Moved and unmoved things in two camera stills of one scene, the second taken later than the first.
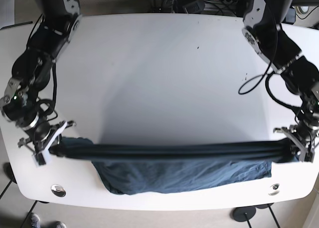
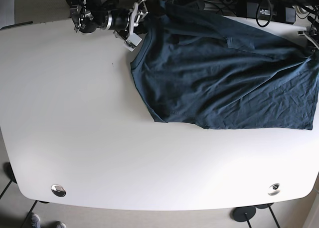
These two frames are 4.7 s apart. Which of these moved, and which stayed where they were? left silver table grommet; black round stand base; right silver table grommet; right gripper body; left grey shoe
Moved: right gripper body
Stayed: right silver table grommet; black round stand base; left silver table grommet; left grey shoe
